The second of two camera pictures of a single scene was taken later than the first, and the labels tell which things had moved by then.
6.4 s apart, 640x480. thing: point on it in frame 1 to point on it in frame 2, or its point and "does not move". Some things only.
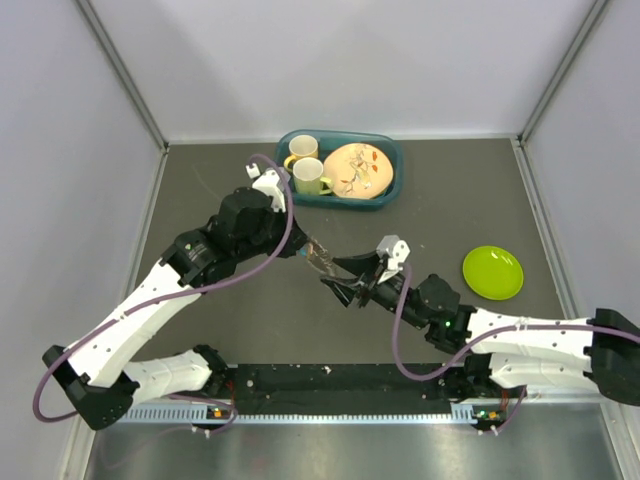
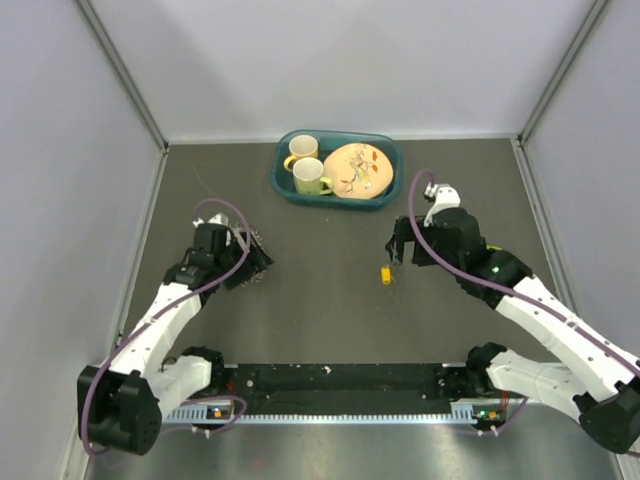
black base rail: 329,394 does not move
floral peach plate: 358,170 does not move
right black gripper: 370,271 to 405,231
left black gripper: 298,240 to 233,244
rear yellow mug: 301,146 does not move
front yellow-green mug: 308,179 does not move
